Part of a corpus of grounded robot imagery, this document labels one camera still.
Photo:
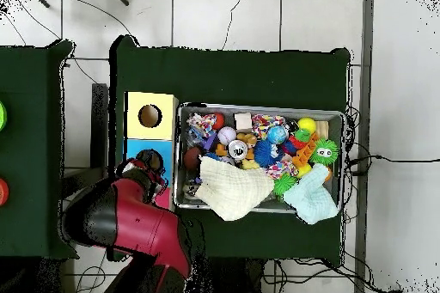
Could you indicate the cream waffle cloth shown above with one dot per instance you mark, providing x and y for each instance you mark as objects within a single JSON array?
[{"x": 230, "y": 186}]

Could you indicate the blue spiky eyed toy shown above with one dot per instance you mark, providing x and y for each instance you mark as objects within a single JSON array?
[{"x": 266, "y": 153}]

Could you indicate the mint green cloth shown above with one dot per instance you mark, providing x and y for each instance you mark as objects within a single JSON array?
[{"x": 311, "y": 196}]

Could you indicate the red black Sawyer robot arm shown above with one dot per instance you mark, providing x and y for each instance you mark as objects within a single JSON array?
[{"x": 144, "y": 224}]

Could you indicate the wooden box with three holes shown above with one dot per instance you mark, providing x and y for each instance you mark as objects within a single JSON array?
[{"x": 161, "y": 128}]

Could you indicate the shallow mesh bin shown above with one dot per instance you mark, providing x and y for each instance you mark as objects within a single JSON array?
[{"x": 240, "y": 109}]

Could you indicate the crumpled colourful paper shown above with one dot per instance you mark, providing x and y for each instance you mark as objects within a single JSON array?
[{"x": 202, "y": 124}]

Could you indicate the black upright panel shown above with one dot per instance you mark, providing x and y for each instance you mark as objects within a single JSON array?
[{"x": 99, "y": 135}]

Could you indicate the white baseball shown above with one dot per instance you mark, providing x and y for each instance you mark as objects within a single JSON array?
[{"x": 227, "y": 135}]

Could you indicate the crushed silver can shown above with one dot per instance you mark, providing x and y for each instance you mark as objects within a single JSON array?
[{"x": 238, "y": 149}]

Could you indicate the plain wooden cube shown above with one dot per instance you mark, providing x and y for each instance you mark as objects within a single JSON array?
[{"x": 242, "y": 120}]

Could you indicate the dark green table cloth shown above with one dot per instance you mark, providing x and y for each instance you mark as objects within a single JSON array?
[
  {"x": 27, "y": 155},
  {"x": 223, "y": 76}
]

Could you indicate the blue globe ball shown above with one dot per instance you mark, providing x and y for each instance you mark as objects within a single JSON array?
[{"x": 276, "y": 134}]

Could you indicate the orange ball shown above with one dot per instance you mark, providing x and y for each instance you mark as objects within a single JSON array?
[{"x": 2, "y": 192}]

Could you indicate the yellow ball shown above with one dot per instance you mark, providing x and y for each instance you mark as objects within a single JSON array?
[{"x": 306, "y": 124}]

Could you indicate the green ball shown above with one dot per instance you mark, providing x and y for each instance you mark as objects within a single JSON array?
[{"x": 1, "y": 116}]

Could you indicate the large green spiky eyed toy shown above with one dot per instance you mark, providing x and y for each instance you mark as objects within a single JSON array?
[{"x": 325, "y": 152}]

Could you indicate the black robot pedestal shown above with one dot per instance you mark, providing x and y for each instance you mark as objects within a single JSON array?
[{"x": 233, "y": 279}]

